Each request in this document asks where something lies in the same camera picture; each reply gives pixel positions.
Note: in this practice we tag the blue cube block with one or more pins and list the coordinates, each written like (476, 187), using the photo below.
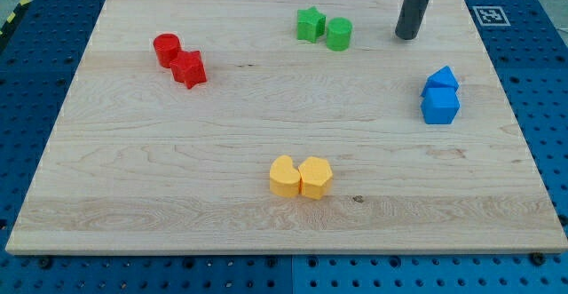
(440, 105)

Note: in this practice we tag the light wooden board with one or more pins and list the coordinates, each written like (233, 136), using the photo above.
(137, 164)

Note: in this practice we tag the yellow heart block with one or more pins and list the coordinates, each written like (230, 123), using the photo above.
(284, 177)

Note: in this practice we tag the yellow hexagon block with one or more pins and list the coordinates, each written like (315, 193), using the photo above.
(316, 177)

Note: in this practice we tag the green star block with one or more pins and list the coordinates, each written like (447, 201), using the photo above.
(310, 24)

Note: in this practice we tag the red star block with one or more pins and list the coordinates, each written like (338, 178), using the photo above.
(188, 68)

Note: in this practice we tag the green cylinder block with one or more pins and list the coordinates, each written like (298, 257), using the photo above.
(338, 34)

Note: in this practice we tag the red cylinder block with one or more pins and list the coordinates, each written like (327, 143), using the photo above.
(166, 47)

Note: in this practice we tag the blue triangular block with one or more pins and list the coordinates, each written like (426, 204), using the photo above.
(443, 78)

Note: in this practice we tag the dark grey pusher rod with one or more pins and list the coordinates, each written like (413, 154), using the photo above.
(410, 18)

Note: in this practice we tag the white fiducial marker tag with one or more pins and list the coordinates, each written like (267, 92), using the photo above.
(491, 16)

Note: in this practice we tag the black yellow hazard tape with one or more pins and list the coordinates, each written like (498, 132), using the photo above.
(15, 18)

